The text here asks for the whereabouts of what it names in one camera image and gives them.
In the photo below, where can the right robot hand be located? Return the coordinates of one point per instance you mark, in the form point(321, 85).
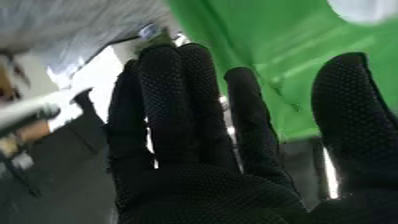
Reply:
point(196, 186)

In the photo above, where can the grey blue flower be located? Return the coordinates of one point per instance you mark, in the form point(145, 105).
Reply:
point(148, 30)

